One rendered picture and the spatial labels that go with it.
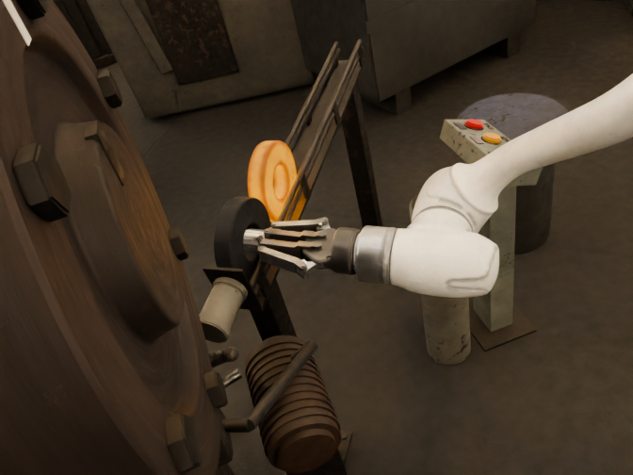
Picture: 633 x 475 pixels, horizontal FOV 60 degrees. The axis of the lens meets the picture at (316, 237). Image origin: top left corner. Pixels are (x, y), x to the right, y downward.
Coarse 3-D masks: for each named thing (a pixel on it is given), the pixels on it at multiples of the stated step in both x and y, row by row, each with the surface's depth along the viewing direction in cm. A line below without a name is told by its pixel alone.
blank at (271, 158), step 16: (272, 144) 99; (256, 160) 97; (272, 160) 99; (288, 160) 106; (256, 176) 97; (272, 176) 100; (288, 176) 106; (256, 192) 97; (272, 192) 100; (288, 192) 107; (272, 208) 100
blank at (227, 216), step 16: (224, 208) 90; (240, 208) 89; (256, 208) 94; (224, 224) 88; (240, 224) 89; (256, 224) 95; (224, 240) 87; (240, 240) 90; (224, 256) 87; (240, 256) 90; (256, 256) 96
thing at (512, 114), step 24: (504, 96) 167; (528, 96) 164; (504, 120) 157; (528, 120) 155; (552, 120) 152; (552, 168) 159; (528, 192) 160; (552, 192) 167; (528, 216) 165; (528, 240) 172
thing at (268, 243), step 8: (264, 240) 91; (272, 240) 91; (280, 240) 90; (272, 248) 90; (280, 248) 90; (288, 248) 89; (296, 248) 89; (304, 248) 88; (312, 248) 88; (320, 248) 87; (296, 256) 90
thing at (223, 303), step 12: (216, 288) 88; (228, 288) 87; (240, 288) 88; (216, 300) 86; (228, 300) 86; (240, 300) 88; (204, 312) 85; (216, 312) 85; (228, 312) 86; (204, 324) 84; (216, 324) 83; (228, 324) 85; (204, 336) 87; (216, 336) 86; (228, 336) 85
